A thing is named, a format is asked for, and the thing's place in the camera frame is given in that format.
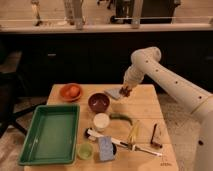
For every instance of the grey blue cloth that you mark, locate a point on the grey blue cloth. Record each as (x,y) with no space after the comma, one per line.
(114,93)

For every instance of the dark brown stand tool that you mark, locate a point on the dark brown stand tool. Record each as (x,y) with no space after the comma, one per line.
(156,141)

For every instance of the white cup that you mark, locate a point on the white cup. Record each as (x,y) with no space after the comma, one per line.
(101,122)

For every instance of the green plastic tray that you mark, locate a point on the green plastic tray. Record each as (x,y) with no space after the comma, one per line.
(52,136)

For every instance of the dark red grape bunch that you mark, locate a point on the dark red grape bunch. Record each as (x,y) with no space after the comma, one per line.
(125,91)

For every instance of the black office chair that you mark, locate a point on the black office chair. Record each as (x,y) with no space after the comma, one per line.
(9,80)

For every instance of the dark maroon bowl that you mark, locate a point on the dark maroon bowl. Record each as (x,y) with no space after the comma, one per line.
(98,102)

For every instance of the orange fruit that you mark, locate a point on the orange fruit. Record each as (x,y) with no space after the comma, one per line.
(73,91)

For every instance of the blue sponge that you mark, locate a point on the blue sponge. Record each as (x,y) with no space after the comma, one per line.
(105,140)

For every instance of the orange plate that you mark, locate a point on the orange plate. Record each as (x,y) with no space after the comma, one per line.
(64,92)

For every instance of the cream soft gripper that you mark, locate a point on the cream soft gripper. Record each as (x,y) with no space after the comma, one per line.
(129,84)

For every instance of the yellow banana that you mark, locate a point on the yellow banana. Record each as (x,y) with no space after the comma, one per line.
(134,133)

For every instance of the light green cup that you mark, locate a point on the light green cup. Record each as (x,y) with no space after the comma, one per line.
(85,151)

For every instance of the green chili pepper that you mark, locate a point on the green chili pepper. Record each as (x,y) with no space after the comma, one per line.
(121,117)

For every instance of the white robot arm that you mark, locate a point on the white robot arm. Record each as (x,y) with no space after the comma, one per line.
(196,100)

